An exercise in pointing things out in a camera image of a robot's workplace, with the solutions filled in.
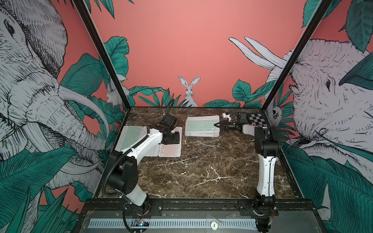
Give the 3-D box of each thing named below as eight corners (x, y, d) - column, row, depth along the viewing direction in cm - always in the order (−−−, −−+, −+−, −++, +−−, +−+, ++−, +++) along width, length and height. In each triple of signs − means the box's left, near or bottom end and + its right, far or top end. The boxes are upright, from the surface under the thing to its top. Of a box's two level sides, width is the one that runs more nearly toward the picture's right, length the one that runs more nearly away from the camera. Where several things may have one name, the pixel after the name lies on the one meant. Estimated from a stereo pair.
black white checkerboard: (248, 128, 112) (250, 124, 108) (245, 116, 120) (247, 112, 116) (264, 128, 112) (267, 124, 108) (260, 116, 120) (262, 113, 116)
